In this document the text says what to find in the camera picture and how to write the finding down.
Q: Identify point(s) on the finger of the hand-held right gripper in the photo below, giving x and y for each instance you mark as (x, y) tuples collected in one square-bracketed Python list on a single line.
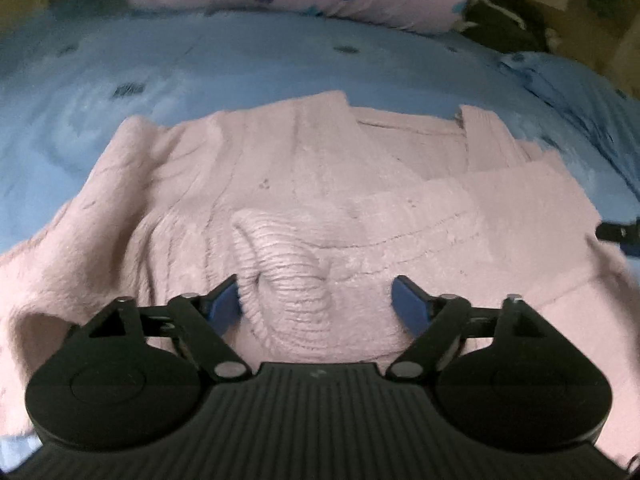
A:
[(620, 232)]

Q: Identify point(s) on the pink knit sweater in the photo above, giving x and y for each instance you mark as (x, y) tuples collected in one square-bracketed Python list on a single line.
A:
[(300, 185)]

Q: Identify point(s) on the blue pillow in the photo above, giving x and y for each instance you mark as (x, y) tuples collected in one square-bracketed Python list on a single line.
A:
[(575, 85)]

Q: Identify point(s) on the dark cloth bag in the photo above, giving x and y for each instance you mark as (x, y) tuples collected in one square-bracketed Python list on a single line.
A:
[(500, 20)]

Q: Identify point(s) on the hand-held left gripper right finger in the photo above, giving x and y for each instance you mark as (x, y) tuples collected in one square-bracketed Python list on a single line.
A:
[(407, 306)]

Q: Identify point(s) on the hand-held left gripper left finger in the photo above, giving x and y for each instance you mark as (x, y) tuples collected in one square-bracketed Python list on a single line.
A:
[(227, 306)]

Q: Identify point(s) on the blue bed sheet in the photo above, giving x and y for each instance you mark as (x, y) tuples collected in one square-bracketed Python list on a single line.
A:
[(200, 60)]

